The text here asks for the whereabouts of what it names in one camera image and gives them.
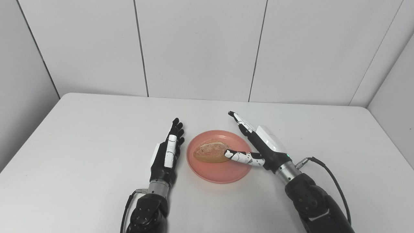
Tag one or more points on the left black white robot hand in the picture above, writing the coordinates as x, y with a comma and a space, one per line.
160, 168

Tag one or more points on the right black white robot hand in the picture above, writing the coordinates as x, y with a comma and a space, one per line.
270, 145

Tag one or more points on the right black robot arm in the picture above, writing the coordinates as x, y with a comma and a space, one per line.
310, 200

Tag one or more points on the pink round plate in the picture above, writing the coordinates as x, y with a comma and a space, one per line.
223, 173

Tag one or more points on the golden bread roll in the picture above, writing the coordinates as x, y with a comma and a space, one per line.
210, 150

